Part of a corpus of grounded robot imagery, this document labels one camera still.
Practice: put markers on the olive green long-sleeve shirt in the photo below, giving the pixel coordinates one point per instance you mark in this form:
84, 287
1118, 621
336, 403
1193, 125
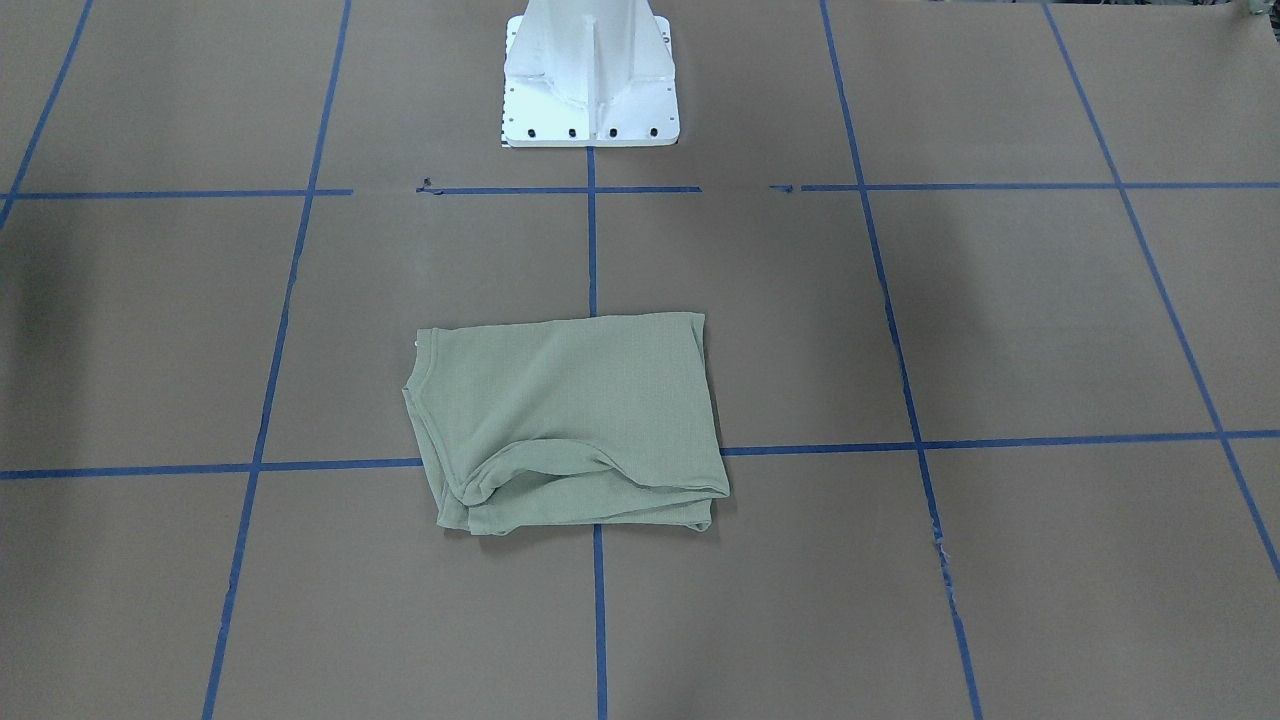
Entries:
574, 422

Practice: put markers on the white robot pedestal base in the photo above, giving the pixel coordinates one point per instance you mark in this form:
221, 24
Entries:
589, 74

